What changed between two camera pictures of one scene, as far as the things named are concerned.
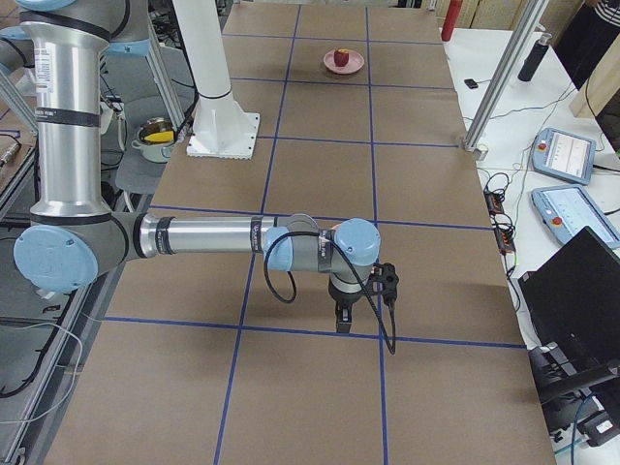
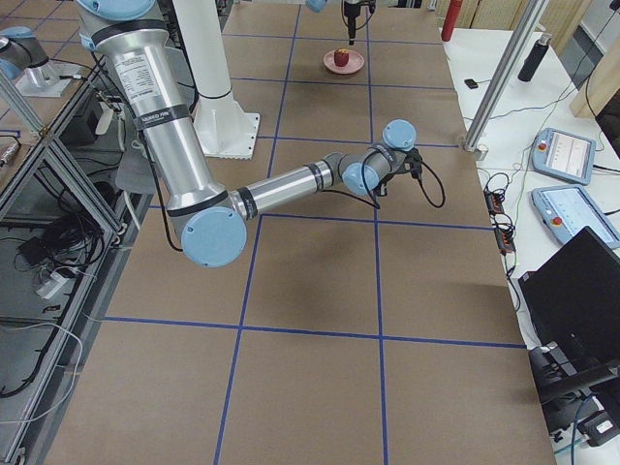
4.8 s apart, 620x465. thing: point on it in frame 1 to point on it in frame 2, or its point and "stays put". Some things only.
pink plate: (355, 62) stays put
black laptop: (573, 298) stays put
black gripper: (383, 280) to (413, 163)
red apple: (341, 57) stays put
